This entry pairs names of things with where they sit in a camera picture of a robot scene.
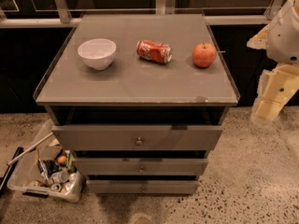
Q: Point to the small orange fruit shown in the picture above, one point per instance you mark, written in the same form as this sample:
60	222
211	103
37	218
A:
62	159

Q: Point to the grey metal rod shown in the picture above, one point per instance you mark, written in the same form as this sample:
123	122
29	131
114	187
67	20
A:
36	144

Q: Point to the grey drawer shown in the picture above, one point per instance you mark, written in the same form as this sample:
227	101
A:
138	166
142	187
137	137

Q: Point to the metal railing frame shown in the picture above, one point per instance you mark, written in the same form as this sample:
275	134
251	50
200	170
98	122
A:
59	13

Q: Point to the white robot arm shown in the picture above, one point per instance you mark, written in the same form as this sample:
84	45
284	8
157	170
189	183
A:
280	39

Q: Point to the grey top drawer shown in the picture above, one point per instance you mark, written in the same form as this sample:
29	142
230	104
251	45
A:
137	137

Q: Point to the clear plastic bin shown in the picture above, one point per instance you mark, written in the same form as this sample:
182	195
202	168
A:
65	184

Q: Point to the grey drawer cabinet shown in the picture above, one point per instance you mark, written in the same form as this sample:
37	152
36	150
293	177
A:
135	91

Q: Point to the grey bottom drawer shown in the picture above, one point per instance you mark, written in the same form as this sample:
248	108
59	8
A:
142	187

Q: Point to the grey middle drawer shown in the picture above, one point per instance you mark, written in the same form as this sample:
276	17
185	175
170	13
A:
138	166

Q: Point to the white ceramic bowl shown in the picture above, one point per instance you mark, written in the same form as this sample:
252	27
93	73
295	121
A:
98	53

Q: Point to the black flat bar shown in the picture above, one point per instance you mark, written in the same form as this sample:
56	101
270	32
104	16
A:
10	168

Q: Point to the dark snack bag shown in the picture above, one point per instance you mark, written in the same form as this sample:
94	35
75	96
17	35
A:
48	167

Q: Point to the red soda can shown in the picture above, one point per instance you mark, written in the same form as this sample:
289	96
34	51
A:
154	51

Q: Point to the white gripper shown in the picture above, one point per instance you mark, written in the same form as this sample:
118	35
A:
284	39

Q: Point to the red apple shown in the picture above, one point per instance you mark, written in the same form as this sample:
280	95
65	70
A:
204	54

